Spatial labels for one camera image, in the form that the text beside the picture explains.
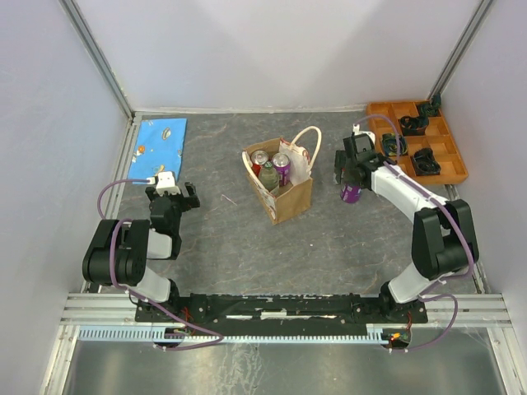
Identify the purple soda can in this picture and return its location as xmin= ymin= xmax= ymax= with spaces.
xmin=340 ymin=184 xmax=361 ymax=204
xmin=272 ymin=152 xmax=291 ymax=187

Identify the brown paper bag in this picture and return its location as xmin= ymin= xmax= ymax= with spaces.
xmin=241 ymin=126 xmax=322 ymax=225

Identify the red soda can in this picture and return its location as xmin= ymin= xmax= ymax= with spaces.
xmin=250 ymin=150 xmax=268 ymax=176

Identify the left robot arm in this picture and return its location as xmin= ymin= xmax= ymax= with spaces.
xmin=82 ymin=182 xmax=200 ymax=321

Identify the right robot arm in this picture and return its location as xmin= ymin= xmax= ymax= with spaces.
xmin=336 ymin=133 xmax=479 ymax=322

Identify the rolled green blue sock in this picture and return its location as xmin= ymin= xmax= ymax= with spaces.
xmin=381 ymin=133 xmax=408 ymax=156

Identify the blue patterned cloth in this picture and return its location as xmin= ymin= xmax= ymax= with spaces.
xmin=127 ymin=118 xmax=187 ymax=179

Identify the rolled black sock upper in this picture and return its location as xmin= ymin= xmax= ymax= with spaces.
xmin=399 ymin=115 xmax=429 ymax=137

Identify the rolled black sock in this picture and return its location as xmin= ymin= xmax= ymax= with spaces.
xmin=412 ymin=147 xmax=441 ymax=176
xmin=399 ymin=115 xmax=429 ymax=137

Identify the orange compartment tray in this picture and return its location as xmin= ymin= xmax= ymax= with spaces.
xmin=366 ymin=100 xmax=469 ymax=186

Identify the rolled black sock lower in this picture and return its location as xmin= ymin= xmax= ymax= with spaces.
xmin=412 ymin=147 xmax=441 ymax=176

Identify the rolled sock corner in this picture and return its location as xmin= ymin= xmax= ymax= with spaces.
xmin=416 ymin=93 xmax=442 ymax=118

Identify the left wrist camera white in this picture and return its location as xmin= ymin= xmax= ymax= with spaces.
xmin=147 ymin=171 xmax=181 ymax=196

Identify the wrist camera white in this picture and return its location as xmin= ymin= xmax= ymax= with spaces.
xmin=147 ymin=171 xmax=181 ymax=196
xmin=352 ymin=123 xmax=376 ymax=145

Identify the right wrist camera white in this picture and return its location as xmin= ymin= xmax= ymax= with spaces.
xmin=352 ymin=123 xmax=376 ymax=145

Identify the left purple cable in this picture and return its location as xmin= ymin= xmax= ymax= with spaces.
xmin=96 ymin=178 xmax=226 ymax=352

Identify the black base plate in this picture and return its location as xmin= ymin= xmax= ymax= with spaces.
xmin=134 ymin=291 xmax=429 ymax=338

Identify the aluminium frame rail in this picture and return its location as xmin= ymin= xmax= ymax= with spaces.
xmin=60 ymin=293 xmax=512 ymax=328

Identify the right corner aluminium post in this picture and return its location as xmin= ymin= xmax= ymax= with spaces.
xmin=427 ymin=0 xmax=495 ymax=99

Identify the corner aluminium post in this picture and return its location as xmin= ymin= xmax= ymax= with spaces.
xmin=58 ymin=0 xmax=134 ymax=119
xmin=427 ymin=0 xmax=495 ymax=99

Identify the left corner aluminium post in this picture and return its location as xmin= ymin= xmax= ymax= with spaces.
xmin=58 ymin=0 xmax=134 ymax=119

